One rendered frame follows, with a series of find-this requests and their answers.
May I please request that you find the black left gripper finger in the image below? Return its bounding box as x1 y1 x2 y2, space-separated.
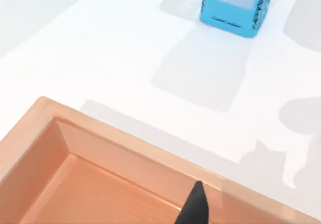
174 180 210 224

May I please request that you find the light blue carton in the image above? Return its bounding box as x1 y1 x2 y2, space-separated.
199 0 276 39

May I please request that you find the shallow salmon-coloured box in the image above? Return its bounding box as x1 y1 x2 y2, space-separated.
0 96 321 224

